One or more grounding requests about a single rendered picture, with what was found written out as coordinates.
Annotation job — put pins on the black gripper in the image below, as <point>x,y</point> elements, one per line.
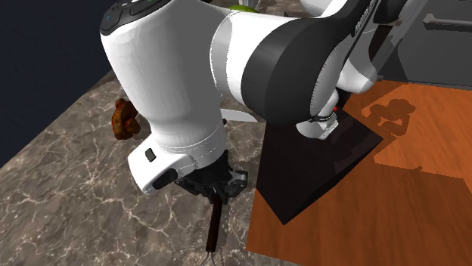
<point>212,182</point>

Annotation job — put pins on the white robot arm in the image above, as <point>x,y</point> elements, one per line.
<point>166,73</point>

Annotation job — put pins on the white flat dish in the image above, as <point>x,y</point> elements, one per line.
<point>241,116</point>

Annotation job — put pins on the dark robot stand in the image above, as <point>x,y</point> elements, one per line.
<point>302,169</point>

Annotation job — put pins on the brown knobbly figure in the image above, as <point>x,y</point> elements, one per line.
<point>123,119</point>

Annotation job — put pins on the green round object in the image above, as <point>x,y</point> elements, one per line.
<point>243,8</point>

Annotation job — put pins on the grey cabinet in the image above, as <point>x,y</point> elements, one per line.
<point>435,55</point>

